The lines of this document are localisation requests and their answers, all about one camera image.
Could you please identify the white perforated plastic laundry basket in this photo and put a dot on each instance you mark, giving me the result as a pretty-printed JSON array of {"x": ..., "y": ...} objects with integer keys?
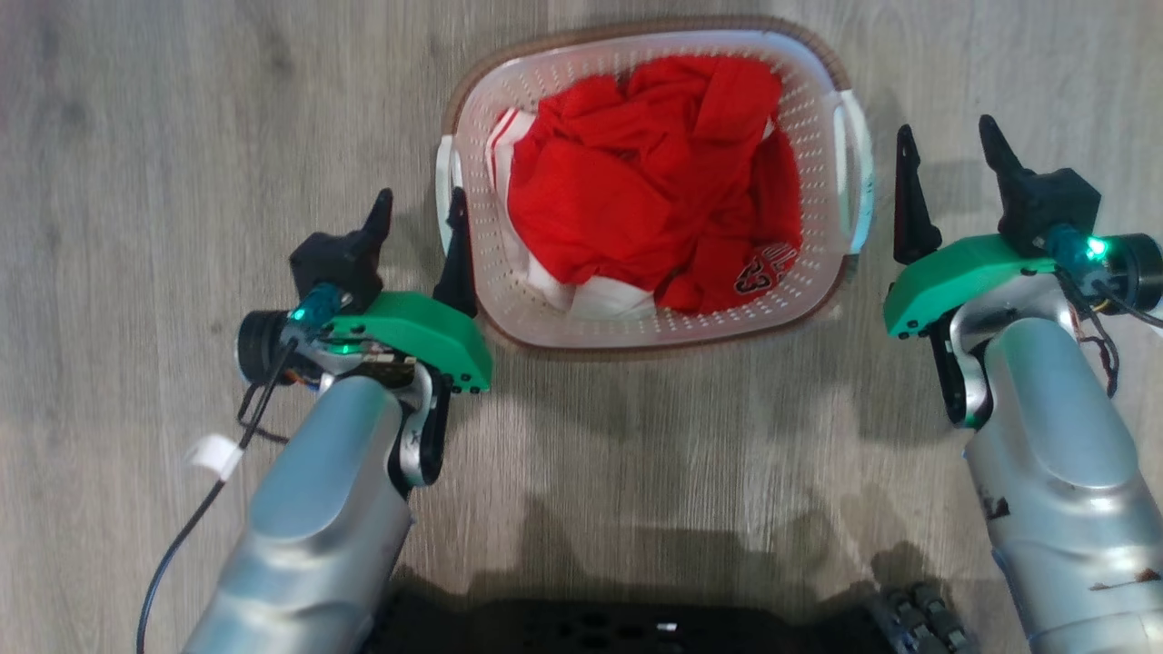
[{"x": 813, "y": 127}]

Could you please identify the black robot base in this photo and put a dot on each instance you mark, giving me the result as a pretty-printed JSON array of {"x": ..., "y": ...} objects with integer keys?
[{"x": 545, "y": 631}]

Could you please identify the grey roller wheel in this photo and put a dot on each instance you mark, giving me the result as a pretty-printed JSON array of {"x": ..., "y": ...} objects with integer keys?
[{"x": 922, "y": 622}]

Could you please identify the white tape label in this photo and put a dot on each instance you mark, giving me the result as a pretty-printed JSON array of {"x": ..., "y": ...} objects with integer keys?
[{"x": 213, "y": 456}]

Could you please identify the red garment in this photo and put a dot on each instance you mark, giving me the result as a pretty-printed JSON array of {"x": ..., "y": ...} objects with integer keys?
[{"x": 636, "y": 182}]

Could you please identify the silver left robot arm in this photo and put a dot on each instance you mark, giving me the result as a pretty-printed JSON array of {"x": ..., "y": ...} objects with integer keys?
[{"x": 318, "y": 509}]

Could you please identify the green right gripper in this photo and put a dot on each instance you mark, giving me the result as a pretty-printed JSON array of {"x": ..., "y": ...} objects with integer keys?
[{"x": 954, "y": 277}]

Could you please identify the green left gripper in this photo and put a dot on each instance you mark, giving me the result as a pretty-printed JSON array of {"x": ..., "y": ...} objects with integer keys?
[{"x": 427, "y": 341}]

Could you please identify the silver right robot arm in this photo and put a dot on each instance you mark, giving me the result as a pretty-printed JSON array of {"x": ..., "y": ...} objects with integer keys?
[{"x": 1063, "y": 454}]

